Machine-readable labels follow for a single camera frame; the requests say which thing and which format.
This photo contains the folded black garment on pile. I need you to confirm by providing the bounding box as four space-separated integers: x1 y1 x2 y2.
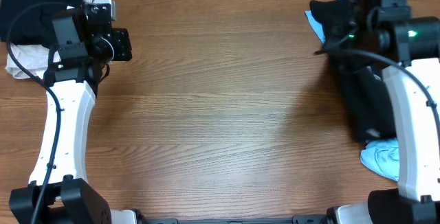
1 0 83 47

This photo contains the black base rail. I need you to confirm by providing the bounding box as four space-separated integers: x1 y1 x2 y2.
138 214 336 224

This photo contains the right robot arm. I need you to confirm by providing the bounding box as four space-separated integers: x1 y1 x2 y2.
322 0 439 223

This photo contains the light blue t-shirt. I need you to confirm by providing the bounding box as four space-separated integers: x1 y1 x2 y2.
305 7 399 181

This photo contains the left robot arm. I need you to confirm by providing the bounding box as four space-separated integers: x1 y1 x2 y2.
9 0 144 224

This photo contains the folded beige garment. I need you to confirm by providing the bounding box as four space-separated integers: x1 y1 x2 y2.
1 0 97 79

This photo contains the black polo shirt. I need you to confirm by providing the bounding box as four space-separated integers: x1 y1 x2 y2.
309 0 396 142

